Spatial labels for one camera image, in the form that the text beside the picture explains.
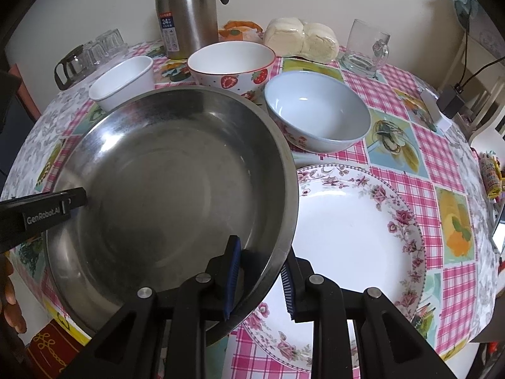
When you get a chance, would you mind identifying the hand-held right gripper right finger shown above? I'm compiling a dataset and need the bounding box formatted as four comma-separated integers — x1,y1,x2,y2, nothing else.
279,250,458,379

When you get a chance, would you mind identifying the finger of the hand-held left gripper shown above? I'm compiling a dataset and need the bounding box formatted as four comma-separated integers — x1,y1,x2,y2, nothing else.
59,187,88,211

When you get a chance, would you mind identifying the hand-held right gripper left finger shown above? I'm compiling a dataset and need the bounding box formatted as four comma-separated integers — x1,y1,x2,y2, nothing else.
69,235,254,379

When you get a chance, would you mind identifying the pink floral rim plate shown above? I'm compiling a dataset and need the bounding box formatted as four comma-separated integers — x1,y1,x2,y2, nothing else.
233,164,427,372

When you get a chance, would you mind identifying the large stainless steel basin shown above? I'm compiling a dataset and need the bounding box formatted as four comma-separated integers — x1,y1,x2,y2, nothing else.
43,87,300,346

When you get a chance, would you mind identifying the white square bowl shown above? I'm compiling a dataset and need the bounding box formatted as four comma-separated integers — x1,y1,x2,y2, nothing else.
88,56,154,112

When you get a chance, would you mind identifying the strawberry print bowl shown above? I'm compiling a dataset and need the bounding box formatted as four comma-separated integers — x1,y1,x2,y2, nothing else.
187,42,277,101

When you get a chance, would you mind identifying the person's left hand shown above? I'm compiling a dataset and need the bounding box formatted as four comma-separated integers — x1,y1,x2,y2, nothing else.
0,253,28,336

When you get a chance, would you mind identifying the dark panel with red edge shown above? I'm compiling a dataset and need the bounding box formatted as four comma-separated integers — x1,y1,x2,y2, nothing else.
0,65,41,137

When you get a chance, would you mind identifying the red box with gold pattern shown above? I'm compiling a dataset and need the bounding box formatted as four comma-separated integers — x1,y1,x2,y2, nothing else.
26,318,93,379

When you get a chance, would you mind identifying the clear glass cup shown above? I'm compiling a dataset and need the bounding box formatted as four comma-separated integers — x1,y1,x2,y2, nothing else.
97,28,129,58
81,40,104,68

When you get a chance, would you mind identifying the light blue bowl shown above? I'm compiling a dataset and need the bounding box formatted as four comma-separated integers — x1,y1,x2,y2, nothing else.
264,72,371,153

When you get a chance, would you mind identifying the stainless steel thermos jug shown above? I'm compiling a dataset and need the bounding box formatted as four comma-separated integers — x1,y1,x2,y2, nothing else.
155,0,231,61

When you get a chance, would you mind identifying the phone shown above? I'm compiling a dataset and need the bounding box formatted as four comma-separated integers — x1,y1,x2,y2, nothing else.
491,219,505,253

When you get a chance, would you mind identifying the orange snack packet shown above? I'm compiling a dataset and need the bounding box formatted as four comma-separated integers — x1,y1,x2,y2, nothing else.
218,20,264,43

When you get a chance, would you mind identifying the colourful snack packet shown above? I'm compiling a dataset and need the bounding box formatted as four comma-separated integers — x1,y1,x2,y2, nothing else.
479,152,504,200

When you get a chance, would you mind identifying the small white box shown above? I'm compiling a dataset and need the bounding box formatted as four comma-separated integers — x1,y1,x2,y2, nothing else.
420,89,452,132

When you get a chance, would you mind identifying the black power adapter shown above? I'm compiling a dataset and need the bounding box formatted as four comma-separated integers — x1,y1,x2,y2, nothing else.
436,85,466,118

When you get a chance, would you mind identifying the clear glass mug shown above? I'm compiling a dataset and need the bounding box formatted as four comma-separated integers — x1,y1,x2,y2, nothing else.
340,19,391,78

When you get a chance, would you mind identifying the bag of white steamed buns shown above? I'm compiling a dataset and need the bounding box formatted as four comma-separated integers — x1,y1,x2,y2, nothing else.
264,17,341,64

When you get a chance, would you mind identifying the white chair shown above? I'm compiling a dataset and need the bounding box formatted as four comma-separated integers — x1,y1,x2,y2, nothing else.
434,32,505,143

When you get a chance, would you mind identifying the teal fan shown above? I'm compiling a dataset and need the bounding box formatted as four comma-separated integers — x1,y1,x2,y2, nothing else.
454,0,485,29

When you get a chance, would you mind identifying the glass teapot with black handle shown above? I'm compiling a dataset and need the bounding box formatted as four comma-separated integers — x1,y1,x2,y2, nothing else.
54,45,99,91

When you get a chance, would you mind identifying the black cable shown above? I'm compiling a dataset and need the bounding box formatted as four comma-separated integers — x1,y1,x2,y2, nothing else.
454,27,505,87

